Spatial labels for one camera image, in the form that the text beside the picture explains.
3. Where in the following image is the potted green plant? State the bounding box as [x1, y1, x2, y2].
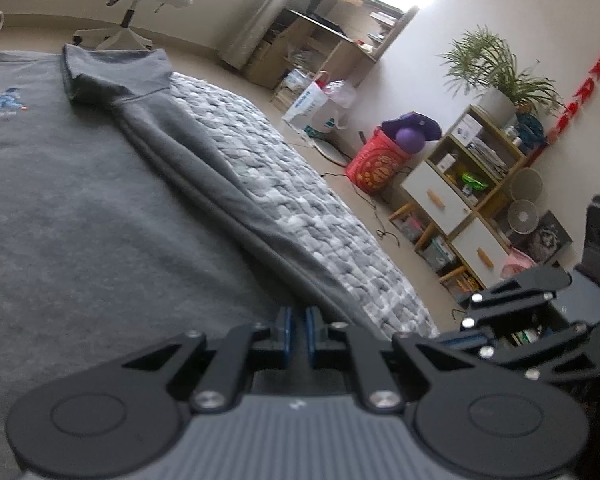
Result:
[437, 25, 566, 128]

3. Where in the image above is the white round floor board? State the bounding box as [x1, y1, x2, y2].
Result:
[311, 136, 349, 166]

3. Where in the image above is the purple ball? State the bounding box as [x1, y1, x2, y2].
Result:
[395, 127, 426, 156]

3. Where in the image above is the small white fan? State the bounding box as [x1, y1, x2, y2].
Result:
[510, 167, 545, 201]
[507, 199, 540, 235]

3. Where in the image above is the pink cloth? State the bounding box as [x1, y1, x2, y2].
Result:
[500, 252, 538, 281]

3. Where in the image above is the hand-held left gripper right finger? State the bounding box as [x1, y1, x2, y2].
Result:
[305, 306, 482, 413]

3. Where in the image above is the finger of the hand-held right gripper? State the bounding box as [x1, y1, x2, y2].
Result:
[459, 265, 573, 331]
[430, 319, 600, 396]

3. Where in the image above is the red wall banner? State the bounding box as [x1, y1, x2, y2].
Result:
[545, 30, 600, 146]

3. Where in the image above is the wooden cabinet with white drawers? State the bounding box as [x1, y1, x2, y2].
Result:
[387, 105, 548, 301]

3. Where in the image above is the thin black floor cable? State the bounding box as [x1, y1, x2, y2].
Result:
[320, 170, 406, 247]

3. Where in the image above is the red printed bag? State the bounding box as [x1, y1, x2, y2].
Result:
[345, 127, 413, 196]

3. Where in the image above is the dark printed box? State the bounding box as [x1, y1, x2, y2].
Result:
[517, 210, 573, 263]

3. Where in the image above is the teal bag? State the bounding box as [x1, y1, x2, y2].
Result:
[517, 112, 546, 146]

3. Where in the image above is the grey t-shirt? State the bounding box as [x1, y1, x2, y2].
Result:
[0, 42, 381, 480]

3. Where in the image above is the clear plastic bag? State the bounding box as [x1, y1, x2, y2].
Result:
[322, 79, 357, 111]

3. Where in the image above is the white cardboard box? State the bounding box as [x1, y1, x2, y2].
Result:
[281, 80, 348, 138]

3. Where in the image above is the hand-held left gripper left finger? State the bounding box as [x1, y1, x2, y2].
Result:
[122, 306, 295, 413]

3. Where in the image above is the wooden desk with shelves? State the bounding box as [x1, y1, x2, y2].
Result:
[242, 0, 421, 106]

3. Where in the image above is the grey window curtain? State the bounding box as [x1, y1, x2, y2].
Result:
[220, 0, 348, 68]

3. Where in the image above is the grey knitted blanket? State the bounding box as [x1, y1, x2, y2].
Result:
[167, 72, 441, 338]

